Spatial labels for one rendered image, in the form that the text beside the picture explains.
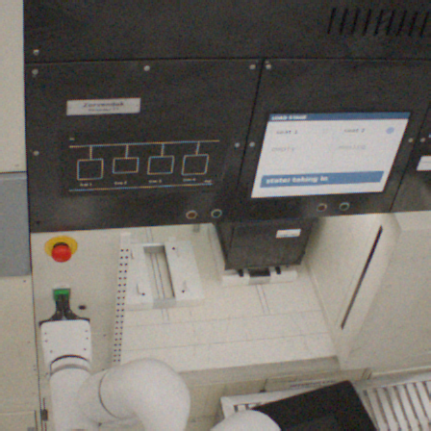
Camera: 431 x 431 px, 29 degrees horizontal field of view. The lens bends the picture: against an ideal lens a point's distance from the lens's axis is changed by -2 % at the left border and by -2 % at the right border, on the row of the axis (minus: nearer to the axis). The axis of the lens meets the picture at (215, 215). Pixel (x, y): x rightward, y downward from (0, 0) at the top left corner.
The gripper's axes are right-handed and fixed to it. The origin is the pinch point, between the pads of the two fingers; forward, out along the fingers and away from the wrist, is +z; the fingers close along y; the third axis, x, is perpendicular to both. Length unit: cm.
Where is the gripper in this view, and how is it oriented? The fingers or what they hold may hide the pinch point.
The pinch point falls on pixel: (63, 305)
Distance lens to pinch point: 176.9
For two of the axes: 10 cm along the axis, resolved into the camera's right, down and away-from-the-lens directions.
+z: -1.9, -7.2, 6.7
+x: 1.3, -6.9, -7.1
